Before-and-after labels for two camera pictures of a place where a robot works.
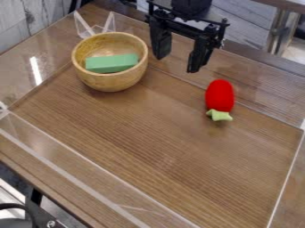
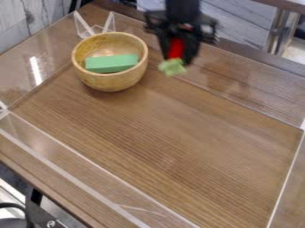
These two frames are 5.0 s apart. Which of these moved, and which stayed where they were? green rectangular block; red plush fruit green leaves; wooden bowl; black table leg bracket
Moved: red plush fruit green leaves
Stayed: black table leg bracket; wooden bowl; green rectangular block
